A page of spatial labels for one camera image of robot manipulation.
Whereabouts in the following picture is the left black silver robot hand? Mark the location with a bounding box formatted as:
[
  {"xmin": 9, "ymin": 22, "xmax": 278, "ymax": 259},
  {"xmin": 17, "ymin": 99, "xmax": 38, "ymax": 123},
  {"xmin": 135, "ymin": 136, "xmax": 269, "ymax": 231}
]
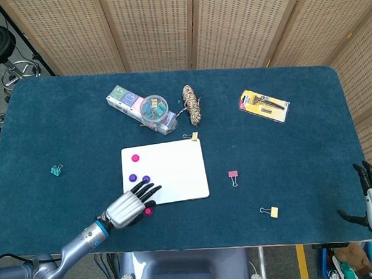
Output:
[{"xmin": 96, "ymin": 180, "xmax": 165, "ymax": 231}]

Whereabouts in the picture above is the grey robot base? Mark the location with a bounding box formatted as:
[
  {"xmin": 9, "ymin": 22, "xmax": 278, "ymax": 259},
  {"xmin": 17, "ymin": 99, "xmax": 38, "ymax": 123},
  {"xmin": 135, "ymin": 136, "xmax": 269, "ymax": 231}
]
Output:
[{"xmin": 112, "ymin": 246, "xmax": 265, "ymax": 279}]

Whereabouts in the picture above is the white magnetic board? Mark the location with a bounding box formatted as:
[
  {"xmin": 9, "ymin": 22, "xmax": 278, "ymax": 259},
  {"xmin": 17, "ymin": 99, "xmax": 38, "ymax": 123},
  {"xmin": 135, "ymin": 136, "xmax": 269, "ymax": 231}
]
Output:
[{"xmin": 120, "ymin": 137, "xmax": 211, "ymax": 210}]

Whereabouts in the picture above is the brown plush toy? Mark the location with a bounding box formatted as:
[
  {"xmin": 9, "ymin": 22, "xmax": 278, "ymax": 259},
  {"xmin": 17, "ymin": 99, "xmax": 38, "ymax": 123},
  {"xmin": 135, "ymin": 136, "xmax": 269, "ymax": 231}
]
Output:
[{"xmin": 335, "ymin": 242, "xmax": 372, "ymax": 272}]

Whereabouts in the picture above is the blue storage bin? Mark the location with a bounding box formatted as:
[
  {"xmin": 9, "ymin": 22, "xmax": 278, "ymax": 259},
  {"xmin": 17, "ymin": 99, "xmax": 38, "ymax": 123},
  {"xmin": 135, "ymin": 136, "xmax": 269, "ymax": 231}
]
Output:
[{"xmin": 320, "ymin": 241, "xmax": 372, "ymax": 279}]

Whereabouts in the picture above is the teal binder clip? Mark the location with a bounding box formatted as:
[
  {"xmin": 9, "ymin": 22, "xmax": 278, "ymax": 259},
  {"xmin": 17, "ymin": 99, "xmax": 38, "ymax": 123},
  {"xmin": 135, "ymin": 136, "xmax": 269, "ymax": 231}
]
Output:
[{"xmin": 49, "ymin": 164, "xmax": 65, "ymax": 177}]

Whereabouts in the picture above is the small yellow binder clip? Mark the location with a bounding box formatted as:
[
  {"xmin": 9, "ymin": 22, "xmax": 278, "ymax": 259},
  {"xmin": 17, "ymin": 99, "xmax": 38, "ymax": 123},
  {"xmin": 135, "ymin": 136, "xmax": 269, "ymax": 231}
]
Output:
[{"xmin": 182, "ymin": 131, "xmax": 200, "ymax": 143}]

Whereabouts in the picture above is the large yellow binder clip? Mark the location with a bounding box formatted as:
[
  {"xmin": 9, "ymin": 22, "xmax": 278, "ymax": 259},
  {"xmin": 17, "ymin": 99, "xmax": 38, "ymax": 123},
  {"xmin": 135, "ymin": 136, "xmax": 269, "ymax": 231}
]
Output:
[{"xmin": 258, "ymin": 206, "xmax": 279, "ymax": 219}]

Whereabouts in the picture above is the clear tub of binder clips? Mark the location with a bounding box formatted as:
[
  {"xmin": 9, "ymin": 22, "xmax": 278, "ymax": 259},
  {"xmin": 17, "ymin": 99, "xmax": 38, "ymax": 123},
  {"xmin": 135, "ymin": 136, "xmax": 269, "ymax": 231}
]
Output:
[{"xmin": 138, "ymin": 94, "xmax": 170, "ymax": 123}]

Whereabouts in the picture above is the dark blue table cloth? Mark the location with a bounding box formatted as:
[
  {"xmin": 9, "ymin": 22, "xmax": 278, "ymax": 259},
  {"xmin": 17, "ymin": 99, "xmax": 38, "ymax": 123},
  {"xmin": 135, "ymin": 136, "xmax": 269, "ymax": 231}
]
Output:
[{"xmin": 0, "ymin": 62, "xmax": 372, "ymax": 259}]

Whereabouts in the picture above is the long white smiley-print box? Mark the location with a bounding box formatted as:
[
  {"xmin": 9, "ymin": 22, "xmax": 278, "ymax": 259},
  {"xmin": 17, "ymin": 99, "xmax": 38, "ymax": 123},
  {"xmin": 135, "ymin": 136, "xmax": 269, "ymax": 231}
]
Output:
[{"xmin": 105, "ymin": 81, "xmax": 179, "ymax": 139}]

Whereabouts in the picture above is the pink binder clip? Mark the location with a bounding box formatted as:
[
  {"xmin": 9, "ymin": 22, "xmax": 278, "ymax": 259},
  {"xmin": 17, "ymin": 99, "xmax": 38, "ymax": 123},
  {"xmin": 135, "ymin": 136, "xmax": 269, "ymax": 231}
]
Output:
[{"xmin": 228, "ymin": 170, "xmax": 240, "ymax": 188}]

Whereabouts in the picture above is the yellow razor blister pack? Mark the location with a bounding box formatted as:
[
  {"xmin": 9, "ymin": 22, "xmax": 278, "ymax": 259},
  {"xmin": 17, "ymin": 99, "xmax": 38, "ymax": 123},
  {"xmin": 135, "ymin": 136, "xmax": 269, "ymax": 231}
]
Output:
[{"xmin": 238, "ymin": 87, "xmax": 291, "ymax": 125}]

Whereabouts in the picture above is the wooden rattan folding screen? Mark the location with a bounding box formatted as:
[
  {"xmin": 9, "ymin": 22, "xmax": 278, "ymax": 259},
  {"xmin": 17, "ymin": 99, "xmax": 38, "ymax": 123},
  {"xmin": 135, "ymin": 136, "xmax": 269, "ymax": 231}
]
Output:
[{"xmin": 0, "ymin": 0, "xmax": 372, "ymax": 185}]

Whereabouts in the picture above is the black metal pole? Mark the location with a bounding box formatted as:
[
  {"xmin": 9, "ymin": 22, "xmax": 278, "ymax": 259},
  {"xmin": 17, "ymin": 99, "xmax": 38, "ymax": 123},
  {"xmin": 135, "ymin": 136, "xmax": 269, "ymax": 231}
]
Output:
[{"xmin": 0, "ymin": 0, "xmax": 57, "ymax": 79}]

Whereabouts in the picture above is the brown braided rope bundle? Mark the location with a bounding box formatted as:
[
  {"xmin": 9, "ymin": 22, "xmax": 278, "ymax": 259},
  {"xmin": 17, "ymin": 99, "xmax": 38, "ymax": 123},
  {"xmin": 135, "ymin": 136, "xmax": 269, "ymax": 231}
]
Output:
[{"xmin": 174, "ymin": 84, "xmax": 204, "ymax": 128}]

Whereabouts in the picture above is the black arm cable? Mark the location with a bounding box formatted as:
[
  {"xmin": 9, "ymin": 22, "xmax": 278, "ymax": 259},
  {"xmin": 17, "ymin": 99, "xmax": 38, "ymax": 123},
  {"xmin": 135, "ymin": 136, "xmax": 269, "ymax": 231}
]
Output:
[{"xmin": 0, "ymin": 251, "xmax": 62, "ymax": 269}]

